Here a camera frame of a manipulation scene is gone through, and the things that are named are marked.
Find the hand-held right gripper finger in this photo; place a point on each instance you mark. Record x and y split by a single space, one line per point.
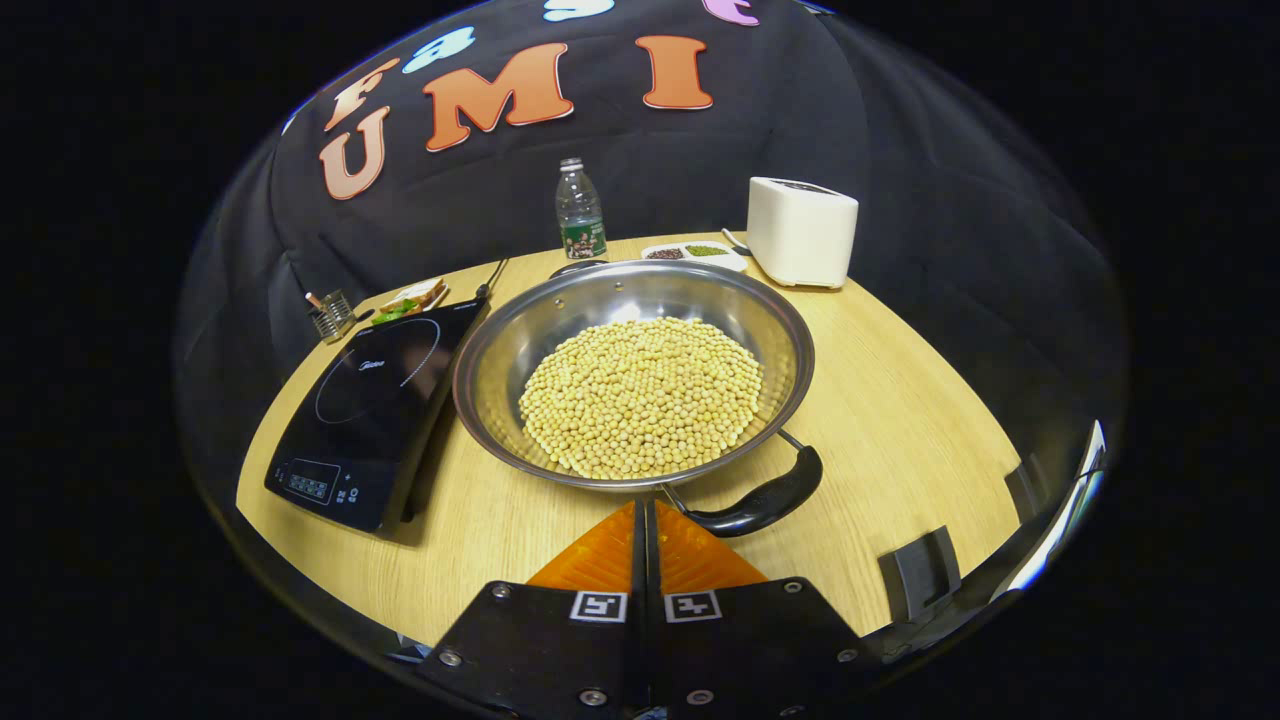
638 570
655 570

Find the black induction cooktop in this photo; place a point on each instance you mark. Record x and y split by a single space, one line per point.
370 420

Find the pile of soybeans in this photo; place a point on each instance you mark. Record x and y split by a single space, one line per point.
640 400

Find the dark grey chair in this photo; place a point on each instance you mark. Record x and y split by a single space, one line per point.
1028 490
925 575

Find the portion of red beans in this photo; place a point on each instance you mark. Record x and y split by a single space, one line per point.
665 254

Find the white divided dish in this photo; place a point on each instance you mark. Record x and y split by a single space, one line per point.
735 262

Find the portion of green beans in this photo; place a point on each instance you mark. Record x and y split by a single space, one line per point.
706 250

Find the sandwich with lettuce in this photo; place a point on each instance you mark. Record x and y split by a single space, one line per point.
410 300

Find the clear plastic water bottle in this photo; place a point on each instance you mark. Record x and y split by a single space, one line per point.
580 215

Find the white toaster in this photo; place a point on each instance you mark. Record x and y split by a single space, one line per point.
800 235

